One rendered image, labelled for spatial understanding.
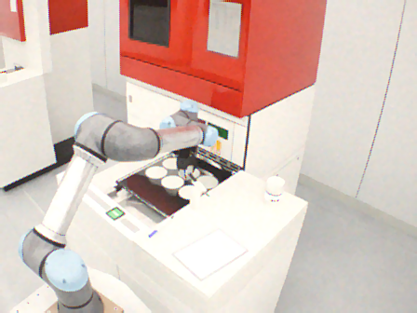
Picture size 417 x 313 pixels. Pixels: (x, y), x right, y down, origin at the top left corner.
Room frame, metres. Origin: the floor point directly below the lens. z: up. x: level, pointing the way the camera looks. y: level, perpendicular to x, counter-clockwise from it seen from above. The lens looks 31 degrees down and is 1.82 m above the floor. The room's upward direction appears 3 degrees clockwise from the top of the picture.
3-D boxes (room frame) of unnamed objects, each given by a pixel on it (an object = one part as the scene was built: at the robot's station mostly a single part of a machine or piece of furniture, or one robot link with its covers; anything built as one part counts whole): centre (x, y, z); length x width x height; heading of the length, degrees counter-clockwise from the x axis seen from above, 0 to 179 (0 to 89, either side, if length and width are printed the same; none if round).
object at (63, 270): (0.58, 0.38, 1.04); 0.13 x 0.12 x 0.14; 60
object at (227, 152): (1.59, 0.16, 1.02); 0.82 x 0.03 x 0.40; 51
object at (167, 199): (1.29, 0.15, 0.90); 0.34 x 0.34 x 0.01; 51
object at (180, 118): (1.23, 0.13, 1.21); 0.11 x 0.11 x 0.08; 60
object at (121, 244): (1.05, 0.43, 0.89); 0.55 x 0.09 x 0.14; 51
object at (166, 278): (0.97, -0.09, 0.89); 0.62 x 0.35 x 0.14; 141
